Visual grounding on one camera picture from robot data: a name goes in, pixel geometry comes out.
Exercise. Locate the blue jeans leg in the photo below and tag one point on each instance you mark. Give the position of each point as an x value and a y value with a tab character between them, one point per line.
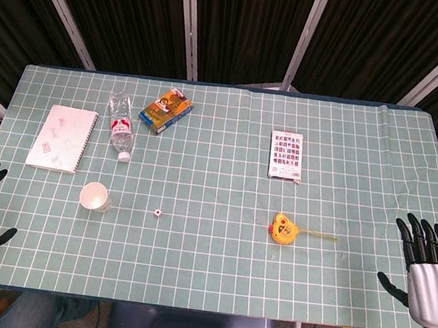
8	312

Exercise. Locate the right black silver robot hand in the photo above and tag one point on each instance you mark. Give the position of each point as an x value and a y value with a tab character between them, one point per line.
432	287

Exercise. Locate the white picture card box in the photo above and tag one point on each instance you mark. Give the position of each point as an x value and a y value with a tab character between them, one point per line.
286	156

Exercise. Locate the white double partition post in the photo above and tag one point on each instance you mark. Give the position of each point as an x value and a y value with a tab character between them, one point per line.
190	30

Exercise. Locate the blue orange snack box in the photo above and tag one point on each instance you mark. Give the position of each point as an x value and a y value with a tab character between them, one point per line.
165	111

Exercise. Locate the yellow tape measure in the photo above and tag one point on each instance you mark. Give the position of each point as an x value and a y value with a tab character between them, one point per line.
282	230

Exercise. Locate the white spiral notebook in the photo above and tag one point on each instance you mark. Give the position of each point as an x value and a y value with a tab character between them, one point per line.
61	138

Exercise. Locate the green white grid tablecloth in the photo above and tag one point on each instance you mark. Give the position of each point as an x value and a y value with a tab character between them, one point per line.
207	265

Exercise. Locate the white die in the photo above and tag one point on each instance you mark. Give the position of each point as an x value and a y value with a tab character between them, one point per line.
158	213

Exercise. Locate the clear plastic water bottle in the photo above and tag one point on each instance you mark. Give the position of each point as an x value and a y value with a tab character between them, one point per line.
121	127

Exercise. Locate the white paper cup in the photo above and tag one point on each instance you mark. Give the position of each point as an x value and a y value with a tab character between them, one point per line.
92	196

